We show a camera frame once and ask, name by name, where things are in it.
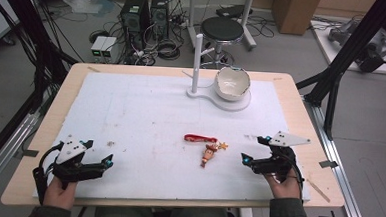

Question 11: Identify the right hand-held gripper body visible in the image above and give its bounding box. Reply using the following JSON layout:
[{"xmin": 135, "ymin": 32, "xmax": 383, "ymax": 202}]
[{"xmin": 250, "ymin": 129, "xmax": 312, "ymax": 178}]

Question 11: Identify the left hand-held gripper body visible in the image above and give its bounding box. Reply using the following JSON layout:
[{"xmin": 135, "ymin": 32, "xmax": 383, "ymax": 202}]
[{"xmin": 51, "ymin": 134, "xmax": 109, "ymax": 193}]

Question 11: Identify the cowboy doll keychain red strap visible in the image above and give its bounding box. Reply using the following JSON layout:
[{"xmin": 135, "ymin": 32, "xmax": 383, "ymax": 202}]
[{"xmin": 182, "ymin": 133, "xmax": 231, "ymax": 170}]

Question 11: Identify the person's left hand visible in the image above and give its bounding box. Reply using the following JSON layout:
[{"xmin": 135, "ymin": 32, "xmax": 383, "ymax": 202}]
[{"xmin": 43, "ymin": 175, "xmax": 78, "ymax": 212}]

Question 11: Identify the person's right hand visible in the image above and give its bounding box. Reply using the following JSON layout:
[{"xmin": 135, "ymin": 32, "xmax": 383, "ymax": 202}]
[{"xmin": 263, "ymin": 165, "xmax": 304, "ymax": 200}]

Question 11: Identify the black tape piece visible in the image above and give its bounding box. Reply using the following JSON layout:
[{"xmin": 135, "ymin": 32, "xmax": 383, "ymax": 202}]
[
  {"xmin": 318, "ymin": 158, "xmax": 339, "ymax": 170},
  {"xmin": 20, "ymin": 149, "xmax": 41, "ymax": 159}
]

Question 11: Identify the white foam board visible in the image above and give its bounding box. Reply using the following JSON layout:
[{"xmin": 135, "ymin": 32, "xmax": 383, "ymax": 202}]
[{"xmin": 31, "ymin": 67, "xmax": 318, "ymax": 213}]

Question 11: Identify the person's left leg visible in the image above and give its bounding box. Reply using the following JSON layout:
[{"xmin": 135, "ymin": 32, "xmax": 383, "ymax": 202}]
[{"xmin": 94, "ymin": 205, "xmax": 159, "ymax": 217}]

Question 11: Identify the long wooden stick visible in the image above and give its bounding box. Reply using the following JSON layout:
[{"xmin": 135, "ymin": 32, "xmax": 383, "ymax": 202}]
[{"xmin": 303, "ymin": 177, "xmax": 332, "ymax": 204}]

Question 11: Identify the white eggshell-shaped bowl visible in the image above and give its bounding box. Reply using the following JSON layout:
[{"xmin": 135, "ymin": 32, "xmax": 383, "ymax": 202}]
[{"xmin": 212, "ymin": 65, "xmax": 253, "ymax": 104}]

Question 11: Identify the white power supply box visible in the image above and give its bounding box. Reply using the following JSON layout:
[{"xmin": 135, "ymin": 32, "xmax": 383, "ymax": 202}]
[
  {"xmin": 100, "ymin": 36, "xmax": 119, "ymax": 59},
  {"xmin": 90, "ymin": 35, "xmax": 109, "ymax": 59}
]

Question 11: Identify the white stand with pole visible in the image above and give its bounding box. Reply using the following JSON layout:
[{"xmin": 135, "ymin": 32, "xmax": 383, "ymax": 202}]
[{"xmin": 179, "ymin": 32, "xmax": 256, "ymax": 114}]

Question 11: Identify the black round stool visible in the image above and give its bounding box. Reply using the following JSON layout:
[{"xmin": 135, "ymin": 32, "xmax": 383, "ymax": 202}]
[{"xmin": 197, "ymin": 15, "xmax": 247, "ymax": 71}]

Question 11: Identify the grey machine on platform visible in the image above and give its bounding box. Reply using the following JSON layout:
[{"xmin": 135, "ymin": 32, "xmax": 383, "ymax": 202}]
[{"xmin": 325, "ymin": 17, "xmax": 386, "ymax": 75}]

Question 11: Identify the brown cardboard box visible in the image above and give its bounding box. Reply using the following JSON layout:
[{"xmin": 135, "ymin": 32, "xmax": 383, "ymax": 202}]
[{"xmin": 270, "ymin": 0, "xmax": 323, "ymax": 37}]

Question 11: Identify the black flat case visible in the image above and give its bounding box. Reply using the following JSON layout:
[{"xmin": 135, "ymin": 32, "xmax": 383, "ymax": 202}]
[{"xmin": 215, "ymin": 3, "xmax": 254, "ymax": 21}]

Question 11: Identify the large black computer tower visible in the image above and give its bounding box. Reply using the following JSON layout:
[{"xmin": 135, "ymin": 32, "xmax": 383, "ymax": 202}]
[{"xmin": 118, "ymin": 0, "xmax": 153, "ymax": 50}]

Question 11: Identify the clear plastic bag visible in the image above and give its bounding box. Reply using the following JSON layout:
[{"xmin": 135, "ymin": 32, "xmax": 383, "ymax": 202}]
[{"xmin": 62, "ymin": 0, "xmax": 117, "ymax": 19}]

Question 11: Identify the small black computer tower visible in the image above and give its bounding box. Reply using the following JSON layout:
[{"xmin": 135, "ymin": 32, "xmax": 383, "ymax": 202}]
[{"xmin": 148, "ymin": 0, "xmax": 172, "ymax": 42}]

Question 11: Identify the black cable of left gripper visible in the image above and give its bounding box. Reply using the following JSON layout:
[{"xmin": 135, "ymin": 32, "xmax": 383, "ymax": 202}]
[{"xmin": 30, "ymin": 139, "xmax": 65, "ymax": 207}]

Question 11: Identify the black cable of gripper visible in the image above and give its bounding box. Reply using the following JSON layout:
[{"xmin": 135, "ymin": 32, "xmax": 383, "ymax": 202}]
[
  {"xmin": 30, "ymin": 139, "xmax": 65, "ymax": 207},
  {"xmin": 269, "ymin": 149, "xmax": 307, "ymax": 200}
]

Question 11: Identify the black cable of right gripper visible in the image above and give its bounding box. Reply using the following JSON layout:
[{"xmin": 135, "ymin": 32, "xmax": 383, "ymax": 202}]
[{"xmin": 269, "ymin": 149, "xmax": 307, "ymax": 200}]

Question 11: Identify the aluminium floor rail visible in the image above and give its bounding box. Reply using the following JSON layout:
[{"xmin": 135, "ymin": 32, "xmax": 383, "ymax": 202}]
[
  {"xmin": 296, "ymin": 94, "xmax": 379, "ymax": 217},
  {"xmin": 0, "ymin": 110, "xmax": 43, "ymax": 208}
]

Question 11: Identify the black metal frame post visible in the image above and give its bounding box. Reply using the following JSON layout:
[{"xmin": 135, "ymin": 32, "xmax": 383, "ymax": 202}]
[
  {"xmin": 293, "ymin": 0, "xmax": 386, "ymax": 144},
  {"xmin": 0, "ymin": 0, "xmax": 83, "ymax": 185}
]

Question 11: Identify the coiled black cable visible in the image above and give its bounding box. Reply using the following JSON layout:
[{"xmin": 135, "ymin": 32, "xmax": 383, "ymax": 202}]
[{"xmin": 155, "ymin": 39, "xmax": 183, "ymax": 62}]

